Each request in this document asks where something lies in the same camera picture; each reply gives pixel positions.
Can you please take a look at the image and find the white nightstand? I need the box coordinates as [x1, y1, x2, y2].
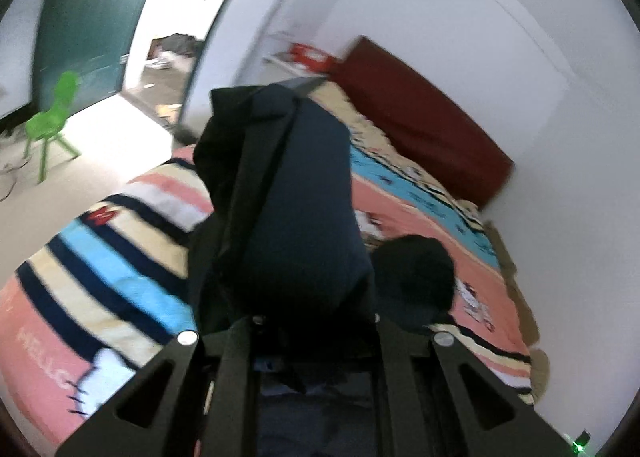
[262, 30, 332, 99]

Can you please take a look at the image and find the red box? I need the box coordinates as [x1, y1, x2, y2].
[287, 43, 334, 72]

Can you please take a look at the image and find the striped cartoon printed blanket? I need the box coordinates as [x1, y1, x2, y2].
[0, 82, 535, 448]

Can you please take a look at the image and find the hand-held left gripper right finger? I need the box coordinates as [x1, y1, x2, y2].
[372, 314, 568, 457]

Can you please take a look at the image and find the green plastic chair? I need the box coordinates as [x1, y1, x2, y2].
[24, 71, 82, 184]

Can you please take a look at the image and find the dark cloth pile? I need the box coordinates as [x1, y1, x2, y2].
[154, 34, 202, 59]

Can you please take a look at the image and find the green door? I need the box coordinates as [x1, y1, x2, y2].
[34, 0, 177, 104]

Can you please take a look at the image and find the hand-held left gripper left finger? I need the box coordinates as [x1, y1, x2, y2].
[55, 314, 262, 457]

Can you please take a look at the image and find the dark navy garment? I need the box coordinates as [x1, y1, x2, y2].
[187, 82, 457, 457]

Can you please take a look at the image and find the floor cable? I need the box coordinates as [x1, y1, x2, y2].
[0, 127, 32, 200]

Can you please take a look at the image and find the dark red headboard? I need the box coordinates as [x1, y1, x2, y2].
[327, 36, 516, 210]

